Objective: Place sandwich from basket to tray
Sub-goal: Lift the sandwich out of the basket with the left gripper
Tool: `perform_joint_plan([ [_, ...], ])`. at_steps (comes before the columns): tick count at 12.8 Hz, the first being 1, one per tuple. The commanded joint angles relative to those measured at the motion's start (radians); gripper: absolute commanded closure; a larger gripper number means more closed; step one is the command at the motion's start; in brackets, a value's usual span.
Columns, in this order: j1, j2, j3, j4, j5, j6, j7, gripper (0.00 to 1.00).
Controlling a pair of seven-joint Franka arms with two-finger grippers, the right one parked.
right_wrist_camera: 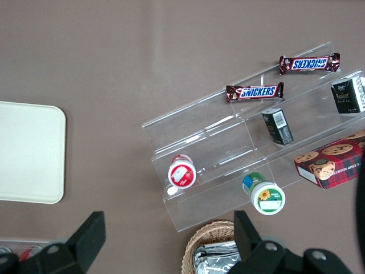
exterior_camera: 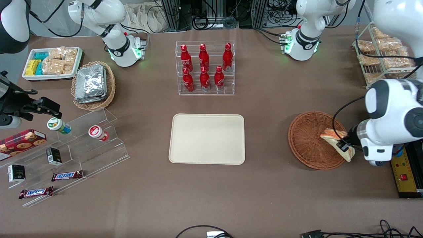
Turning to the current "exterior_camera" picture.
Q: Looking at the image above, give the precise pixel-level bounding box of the black cable connector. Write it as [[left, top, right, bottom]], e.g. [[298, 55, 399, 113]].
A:
[[300, 229, 325, 238]]

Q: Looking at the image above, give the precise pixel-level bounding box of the black control box yellow panel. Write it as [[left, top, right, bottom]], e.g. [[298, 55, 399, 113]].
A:
[[390, 140, 423, 199]]

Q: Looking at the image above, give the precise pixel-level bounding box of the white rectangular snack bin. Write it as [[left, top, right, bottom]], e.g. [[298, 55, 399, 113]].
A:
[[21, 46, 83, 82]]

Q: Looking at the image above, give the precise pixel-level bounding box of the round brown wicker basket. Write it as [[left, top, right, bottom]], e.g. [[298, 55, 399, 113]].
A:
[[288, 111, 348, 170]]

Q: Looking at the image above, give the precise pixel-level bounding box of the small black box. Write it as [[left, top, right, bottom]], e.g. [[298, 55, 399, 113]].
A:
[[8, 164, 26, 183], [46, 147, 63, 166]]

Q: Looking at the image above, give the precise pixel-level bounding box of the red-lidded yoghurt cup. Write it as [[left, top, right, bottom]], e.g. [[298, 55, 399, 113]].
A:
[[88, 125, 110, 142]]

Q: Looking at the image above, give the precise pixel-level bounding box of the clear acrylic step stand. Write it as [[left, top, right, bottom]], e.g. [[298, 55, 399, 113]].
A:
[[0, 107, 131, 208]]

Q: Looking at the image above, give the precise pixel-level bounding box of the white wire snack rack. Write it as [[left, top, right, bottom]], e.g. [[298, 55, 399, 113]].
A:
[[352, 21, 417, 90]]

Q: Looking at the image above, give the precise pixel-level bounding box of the beige plastic tray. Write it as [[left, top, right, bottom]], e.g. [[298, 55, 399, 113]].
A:
[[169, 113, 246, 165]]

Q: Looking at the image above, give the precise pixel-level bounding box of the red plaid cookie box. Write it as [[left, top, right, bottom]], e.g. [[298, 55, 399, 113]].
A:
[[0, 129, 47, 161]]

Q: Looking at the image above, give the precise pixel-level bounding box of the green-lidded yoghurt cup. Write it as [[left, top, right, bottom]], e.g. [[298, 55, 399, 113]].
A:
[[47, 117, 72, 135]]

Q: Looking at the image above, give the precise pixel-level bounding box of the red cola bottle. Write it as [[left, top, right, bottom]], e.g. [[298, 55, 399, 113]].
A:
[[182, 67, 195, 93], [214, 65, 225, 91], [180, 44, 193, 72], [222, 43, 233, 72], [198, 43, 210, 70], [199, 66, 211, 92]]

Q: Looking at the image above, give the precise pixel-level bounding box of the clear acrylic bottle rack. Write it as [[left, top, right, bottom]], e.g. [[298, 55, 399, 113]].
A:
[[175, 40, 236, 97]]

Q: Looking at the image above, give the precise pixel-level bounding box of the silver foil packet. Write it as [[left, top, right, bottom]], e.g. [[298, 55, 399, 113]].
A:
[[75, 89, 107, 104], [76, 64, 106, 96]]

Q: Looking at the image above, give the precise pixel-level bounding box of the black tangled cable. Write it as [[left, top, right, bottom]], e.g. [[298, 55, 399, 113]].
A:
[[322, 219, 423, 238]]

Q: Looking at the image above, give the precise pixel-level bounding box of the black looped table cable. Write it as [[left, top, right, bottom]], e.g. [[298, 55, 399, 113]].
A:
[[175, 225, 234, 238]]

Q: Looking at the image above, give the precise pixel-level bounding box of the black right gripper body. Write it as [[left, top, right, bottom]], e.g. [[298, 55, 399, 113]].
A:
[[0, 71, 34, 130]]

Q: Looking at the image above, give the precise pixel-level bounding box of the brown Snickers bar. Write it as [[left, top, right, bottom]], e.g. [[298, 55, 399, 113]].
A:
[[19, 186, 54, 200], [51, 170, 84, 182]]

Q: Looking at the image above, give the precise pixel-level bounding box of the oval tan wicker basket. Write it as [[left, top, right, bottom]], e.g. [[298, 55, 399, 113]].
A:
[[71, 61, 116, 111]]

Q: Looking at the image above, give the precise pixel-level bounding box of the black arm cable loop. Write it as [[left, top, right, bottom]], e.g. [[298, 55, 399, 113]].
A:
[[332, 96, 367, 149]]

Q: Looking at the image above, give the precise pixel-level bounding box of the plastic-wrapped triangle sandwich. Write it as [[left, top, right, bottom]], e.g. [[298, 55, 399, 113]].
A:
[[320, 128, 356, 163]]

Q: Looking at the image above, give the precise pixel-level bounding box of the yellow snack packet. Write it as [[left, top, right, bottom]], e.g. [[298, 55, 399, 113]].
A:
[[25, 59, 41, 76]]

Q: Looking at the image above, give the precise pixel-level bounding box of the beige cloth bag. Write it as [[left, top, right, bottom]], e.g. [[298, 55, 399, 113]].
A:
[[125, 3, 166, 34]]

